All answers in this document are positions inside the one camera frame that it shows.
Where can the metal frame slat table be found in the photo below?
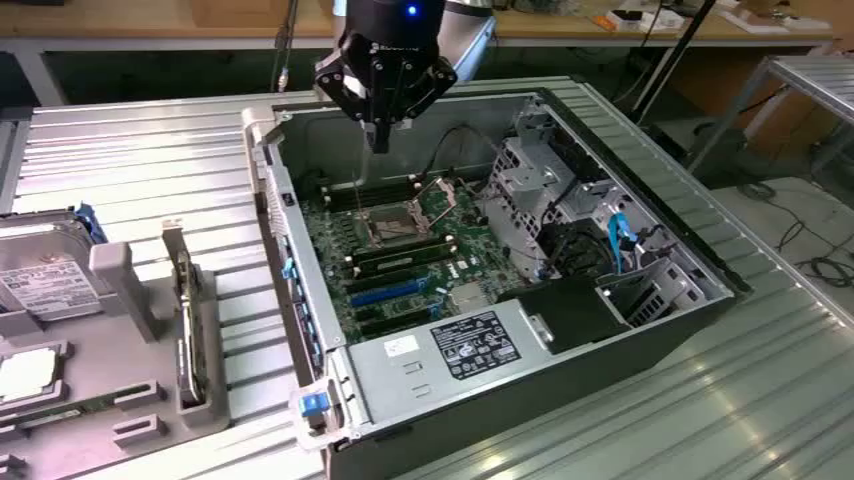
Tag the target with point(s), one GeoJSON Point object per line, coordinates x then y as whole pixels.
{"type": "Point", "coordinates": [824, 82]}

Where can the open black PC case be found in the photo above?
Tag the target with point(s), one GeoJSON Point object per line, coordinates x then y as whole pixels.
{"type": "Point", "coordinates": [601, 370]}

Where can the black plastic air shroud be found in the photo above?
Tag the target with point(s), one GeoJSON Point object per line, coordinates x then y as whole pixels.
{"type": "Point", "coordinates": [567, 315]}

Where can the dark equipment box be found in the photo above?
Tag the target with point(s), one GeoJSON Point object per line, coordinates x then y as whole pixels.
{"type": "Point", "coordinates": [701, 150]}

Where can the grey plastic parts rack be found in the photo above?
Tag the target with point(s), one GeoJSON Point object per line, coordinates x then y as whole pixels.
{"type": "Point", "coordinates": [134, 400]}

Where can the white paper tray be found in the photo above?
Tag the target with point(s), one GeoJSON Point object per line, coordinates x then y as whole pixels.
{"type": "Point", "coordinates": [754, 22]}

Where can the metal socket cover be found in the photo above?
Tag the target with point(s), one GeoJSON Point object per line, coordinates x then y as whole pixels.
{"type": "Point", "coordinates": [437, 197]}

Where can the blue case latch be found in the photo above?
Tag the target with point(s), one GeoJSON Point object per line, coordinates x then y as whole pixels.
{"type": "Point", "coordinates": [314, 405]}

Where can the silver CPU chip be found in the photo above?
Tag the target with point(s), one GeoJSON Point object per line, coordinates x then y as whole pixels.
{"type": "Point", "coordinates": [27, 372]}

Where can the orange and white box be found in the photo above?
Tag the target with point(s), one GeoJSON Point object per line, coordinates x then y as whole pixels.
{"type": "Point", "coordinates": [610, 21]}

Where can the long wooden desk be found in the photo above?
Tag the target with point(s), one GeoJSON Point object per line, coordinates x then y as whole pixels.
{"type": "Point", "coordinates": [167, 17]}

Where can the silver slotted disk bay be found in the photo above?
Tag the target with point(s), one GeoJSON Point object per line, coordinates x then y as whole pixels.
{"type": "Point", "coordinates": [657, 295]}

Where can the CPU socket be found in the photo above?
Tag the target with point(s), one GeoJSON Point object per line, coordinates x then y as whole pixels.
{"type": "Point", "coordinates": [390, 227]}

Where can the grey power supply unit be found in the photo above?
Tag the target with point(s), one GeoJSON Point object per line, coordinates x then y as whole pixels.
{"type": "Point", "coordinates": [394, 385]}

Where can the silver chipset heat sink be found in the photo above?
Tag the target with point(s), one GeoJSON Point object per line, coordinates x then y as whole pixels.
{"type": "Point", "coordinates": [470, 297]}

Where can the black and white box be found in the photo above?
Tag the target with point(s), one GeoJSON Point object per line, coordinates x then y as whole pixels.
{"type": "Point", "coordinates": [661, 21]}

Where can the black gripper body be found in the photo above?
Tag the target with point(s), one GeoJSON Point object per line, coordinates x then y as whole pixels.
{"type": "Point", "coordinates": [394, 25]}

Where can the black stand pole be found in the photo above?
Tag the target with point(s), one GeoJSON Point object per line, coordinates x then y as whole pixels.
{"type": "Point", "coordinates": [675, 52]}

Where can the green motherboard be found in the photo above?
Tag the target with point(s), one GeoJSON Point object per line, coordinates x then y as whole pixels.
{"type": "Point", "coordinates": [467, 235]}

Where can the long black expansion slot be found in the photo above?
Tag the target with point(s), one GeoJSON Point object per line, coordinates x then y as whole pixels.
{"type": "Point", "coordinates": [401, 327]}
{"type": "Point", "coordinates": [383, 282]}
{"type": "Point", "coordinates": [394, 315]}

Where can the silver hard disk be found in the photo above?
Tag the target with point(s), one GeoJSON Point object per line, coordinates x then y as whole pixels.
{"type": "Point", "coordinates": [40, 285]}

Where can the green RAM stick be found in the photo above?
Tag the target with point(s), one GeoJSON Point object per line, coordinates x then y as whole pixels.
{"type": "Point", "coordinates": [60, 414]}

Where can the Nvidia Quadro graphics card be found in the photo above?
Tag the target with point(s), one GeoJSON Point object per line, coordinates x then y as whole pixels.
{"type": "Point", "coordinates": [190, 340]}

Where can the perforated metal disk bay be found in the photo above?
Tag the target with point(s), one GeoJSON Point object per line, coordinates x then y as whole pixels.
{"type": "Point", "coordinates": [527, 180]}

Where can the blue disk bracket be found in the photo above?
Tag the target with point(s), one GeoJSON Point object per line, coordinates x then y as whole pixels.
{"type": "Point", "coordinates": [90, 225]}

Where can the brown wooden board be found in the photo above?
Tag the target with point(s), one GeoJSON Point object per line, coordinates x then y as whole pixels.
{"type": "Point", "coordinates": [721, 85]}

